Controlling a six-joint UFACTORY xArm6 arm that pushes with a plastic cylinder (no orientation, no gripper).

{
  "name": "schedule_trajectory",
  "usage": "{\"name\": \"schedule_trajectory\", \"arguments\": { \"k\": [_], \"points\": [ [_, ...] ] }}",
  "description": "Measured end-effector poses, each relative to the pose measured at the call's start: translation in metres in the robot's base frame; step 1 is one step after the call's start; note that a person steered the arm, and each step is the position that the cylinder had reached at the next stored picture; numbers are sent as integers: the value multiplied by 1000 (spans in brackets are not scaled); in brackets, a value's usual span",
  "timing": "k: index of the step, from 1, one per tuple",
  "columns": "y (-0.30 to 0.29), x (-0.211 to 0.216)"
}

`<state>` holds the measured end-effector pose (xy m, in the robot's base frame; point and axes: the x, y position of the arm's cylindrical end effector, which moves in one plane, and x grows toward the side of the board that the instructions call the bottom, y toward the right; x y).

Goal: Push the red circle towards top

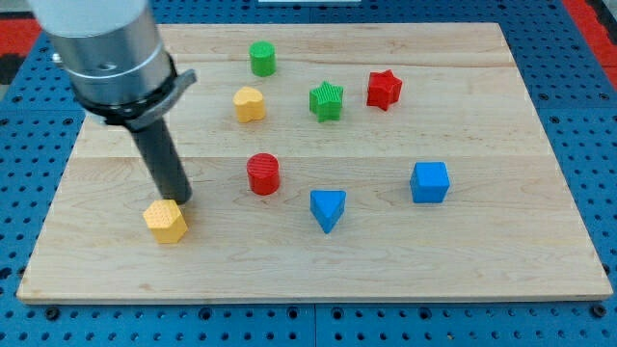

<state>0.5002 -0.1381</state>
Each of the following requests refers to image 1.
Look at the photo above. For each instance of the wooden board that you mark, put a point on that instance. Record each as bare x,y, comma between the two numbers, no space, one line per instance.
507,231

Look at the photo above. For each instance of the yellow pentagon block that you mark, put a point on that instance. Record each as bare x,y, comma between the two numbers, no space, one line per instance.
165,221

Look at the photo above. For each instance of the red star block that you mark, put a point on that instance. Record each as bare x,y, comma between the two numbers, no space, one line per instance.
383,89

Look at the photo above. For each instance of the green cylinder block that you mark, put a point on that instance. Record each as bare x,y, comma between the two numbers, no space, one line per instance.
262,58

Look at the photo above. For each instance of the green star block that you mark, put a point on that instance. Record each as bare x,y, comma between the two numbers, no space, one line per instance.
325,101

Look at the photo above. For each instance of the blue cube block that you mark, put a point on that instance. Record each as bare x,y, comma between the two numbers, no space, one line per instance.
429,182

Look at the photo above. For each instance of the blue triangle block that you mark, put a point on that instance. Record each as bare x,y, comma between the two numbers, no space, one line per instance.
327,207

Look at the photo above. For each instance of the red cylinder block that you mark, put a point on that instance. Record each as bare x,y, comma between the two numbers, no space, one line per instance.
263,171

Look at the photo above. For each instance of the black mounting clamp flange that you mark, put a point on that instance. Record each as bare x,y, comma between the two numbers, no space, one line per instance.
139,114

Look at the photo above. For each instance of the yellow heart block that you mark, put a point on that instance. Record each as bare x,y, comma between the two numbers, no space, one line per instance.
249,105

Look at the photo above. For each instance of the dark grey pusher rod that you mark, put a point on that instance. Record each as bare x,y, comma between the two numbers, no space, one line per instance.
157,149

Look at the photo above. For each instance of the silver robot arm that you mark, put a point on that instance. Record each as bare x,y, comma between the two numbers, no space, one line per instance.
119,69

